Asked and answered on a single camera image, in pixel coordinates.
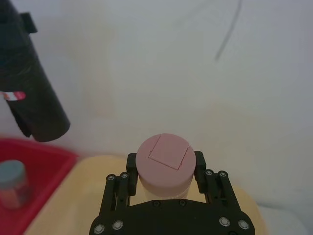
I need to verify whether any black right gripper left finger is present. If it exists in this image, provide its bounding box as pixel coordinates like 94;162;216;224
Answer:
97;151;140;217

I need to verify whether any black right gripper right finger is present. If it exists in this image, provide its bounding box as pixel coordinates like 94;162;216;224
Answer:
193;151;242;213

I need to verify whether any cream vacuum bottle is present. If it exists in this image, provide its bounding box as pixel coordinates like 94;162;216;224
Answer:
143;182;191;200

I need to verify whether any pale yellow board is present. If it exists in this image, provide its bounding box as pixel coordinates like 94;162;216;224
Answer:
24;154;268;235

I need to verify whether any red plastic tray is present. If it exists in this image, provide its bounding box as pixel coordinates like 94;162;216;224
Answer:
0;138;80;235

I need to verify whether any white table cloth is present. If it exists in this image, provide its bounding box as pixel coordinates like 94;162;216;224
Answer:
0;0;313;235

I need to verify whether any glass jar with teal lid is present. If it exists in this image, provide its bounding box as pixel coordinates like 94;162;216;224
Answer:
0;160;31;209

